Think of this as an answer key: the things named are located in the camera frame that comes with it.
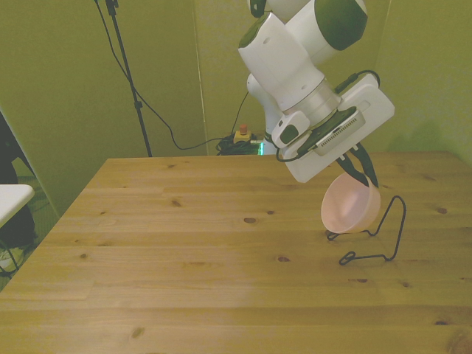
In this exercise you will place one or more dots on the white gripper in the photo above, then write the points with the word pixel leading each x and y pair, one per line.
pixel 376 107

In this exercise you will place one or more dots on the pink bowl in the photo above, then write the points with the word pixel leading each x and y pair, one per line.
pixel 346 206

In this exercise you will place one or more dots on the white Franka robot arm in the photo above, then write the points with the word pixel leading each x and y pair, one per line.
pixel 280 62

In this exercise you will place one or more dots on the yellow emergency stop button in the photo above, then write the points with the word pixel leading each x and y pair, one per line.
pixel 243 136

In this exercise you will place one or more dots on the black tripod stand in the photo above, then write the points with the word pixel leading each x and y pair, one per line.
pixel 127 73

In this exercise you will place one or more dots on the white side table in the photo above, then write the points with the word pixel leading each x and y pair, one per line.
pixel 13 199

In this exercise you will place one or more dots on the black board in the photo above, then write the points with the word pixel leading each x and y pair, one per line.
pixel 7 147

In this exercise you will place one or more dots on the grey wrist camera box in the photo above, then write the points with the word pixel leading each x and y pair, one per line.
pixel 339 134

